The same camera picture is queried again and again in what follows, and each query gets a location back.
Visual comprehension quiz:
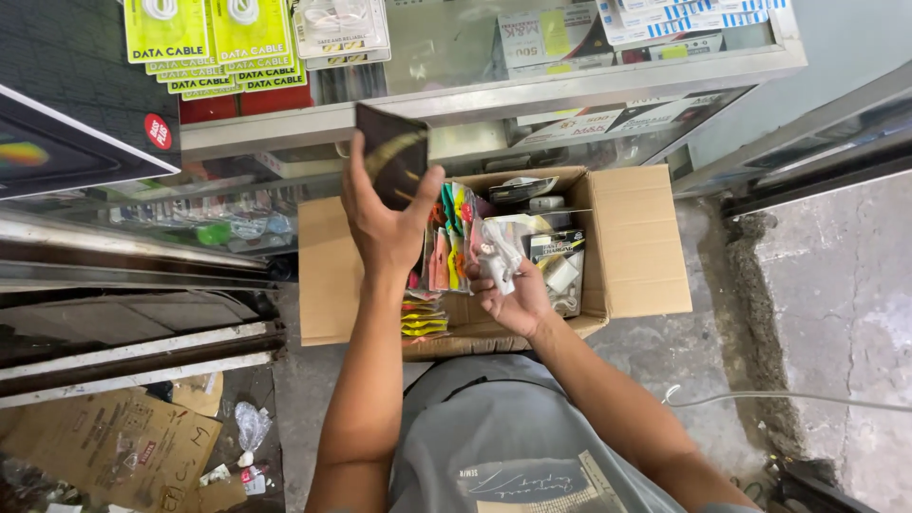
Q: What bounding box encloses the metal sliding frame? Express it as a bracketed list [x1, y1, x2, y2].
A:
[0, 208, 287, 410]

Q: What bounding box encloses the large black box red sticker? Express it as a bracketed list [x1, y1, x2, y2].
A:
[0, 0, 183, 201]

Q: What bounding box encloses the black metal object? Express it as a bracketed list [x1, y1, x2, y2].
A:
[764, 456, 879, 513]

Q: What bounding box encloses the row of colourful accessory packets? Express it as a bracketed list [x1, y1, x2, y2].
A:
[425, 181, 487, 295]

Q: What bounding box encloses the small brown cardboard piece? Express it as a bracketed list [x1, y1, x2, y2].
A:
[171, 371, 225, 418]

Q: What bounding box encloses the person's left hand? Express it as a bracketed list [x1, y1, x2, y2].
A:
[341, 131, 447, 281]

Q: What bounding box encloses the black charger blister pack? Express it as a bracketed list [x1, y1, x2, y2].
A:
[528, 228, 587, 319]

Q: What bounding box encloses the open cardboard box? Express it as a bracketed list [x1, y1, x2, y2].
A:
[298, 164, 694, 359]

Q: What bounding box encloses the person's grey shirt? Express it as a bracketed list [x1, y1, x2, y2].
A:
[388, 354, 688, 513]

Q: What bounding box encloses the grey clear blister packet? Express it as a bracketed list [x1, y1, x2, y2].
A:
[488, 176, 561, 208]

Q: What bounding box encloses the flattened brown cardboard sheet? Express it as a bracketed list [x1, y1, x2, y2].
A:
[0, 388, 224, 513]

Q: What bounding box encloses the crumpled clear plastic bag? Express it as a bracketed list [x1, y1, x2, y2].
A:
[234, 401, 274, 454]

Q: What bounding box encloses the pile of yellow packets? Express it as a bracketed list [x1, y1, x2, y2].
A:
[400, 288, 450, 340]

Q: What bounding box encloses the bunch of white cable packets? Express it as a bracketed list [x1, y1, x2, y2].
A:
[291, 0, 392, 71]

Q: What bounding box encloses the metal door frame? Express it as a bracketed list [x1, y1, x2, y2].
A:
[672, 60, 912, 219]

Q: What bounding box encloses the white cable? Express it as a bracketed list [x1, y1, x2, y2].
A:
[661, 384, 912, 415]

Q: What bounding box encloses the person's right hand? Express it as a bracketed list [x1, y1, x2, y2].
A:
[466, 258, 564, 341]

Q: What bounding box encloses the stack of green cable packets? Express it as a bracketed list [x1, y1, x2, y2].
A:
[123, 0, 309, 101]

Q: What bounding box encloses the glass display case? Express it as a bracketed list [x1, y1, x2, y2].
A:
[85, 0, 808, 259]

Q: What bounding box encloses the dark brown packet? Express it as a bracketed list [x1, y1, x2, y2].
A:
[355, 103, 430, 212]

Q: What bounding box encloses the clear bag with white charger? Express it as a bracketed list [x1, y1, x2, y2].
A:
[472, 217, 527, 296]

